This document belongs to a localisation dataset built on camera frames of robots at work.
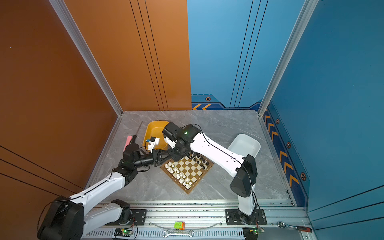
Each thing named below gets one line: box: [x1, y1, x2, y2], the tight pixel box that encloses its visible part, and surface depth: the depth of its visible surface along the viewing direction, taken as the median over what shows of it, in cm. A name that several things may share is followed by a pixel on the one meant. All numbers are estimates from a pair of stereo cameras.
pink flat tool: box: [122, 135, 133, 153], surface depth 104 cm
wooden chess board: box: [160, 151, 215, 195], surface depth 89 cm
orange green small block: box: [174, 221, 186, 230], surface depth 71 cm
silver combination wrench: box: [162, 230, 195, 238], surface depth 71 cm
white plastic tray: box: [227, 133, 261, 158], surface depth 99 cm
